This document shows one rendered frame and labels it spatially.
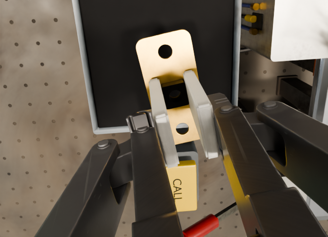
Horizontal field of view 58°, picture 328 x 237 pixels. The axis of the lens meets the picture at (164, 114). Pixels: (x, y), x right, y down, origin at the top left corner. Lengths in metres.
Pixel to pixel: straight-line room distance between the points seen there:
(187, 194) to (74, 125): 0.53
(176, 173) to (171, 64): 0.14
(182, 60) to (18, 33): 0.61
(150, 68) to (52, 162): 0.70
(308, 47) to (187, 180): 0.19
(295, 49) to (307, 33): 0.02
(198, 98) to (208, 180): 0.75
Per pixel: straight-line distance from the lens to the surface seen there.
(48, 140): 0.85
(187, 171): 0.32
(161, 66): 0.21
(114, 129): 0.29
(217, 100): 0.17
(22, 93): 0.82
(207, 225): 0.43
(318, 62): 0.51
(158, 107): 0.15
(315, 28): 0.36
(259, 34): 0.38
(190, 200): 0.34
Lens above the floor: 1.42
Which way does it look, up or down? 68 degrees down
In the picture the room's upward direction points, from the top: 171 degrees clockwise
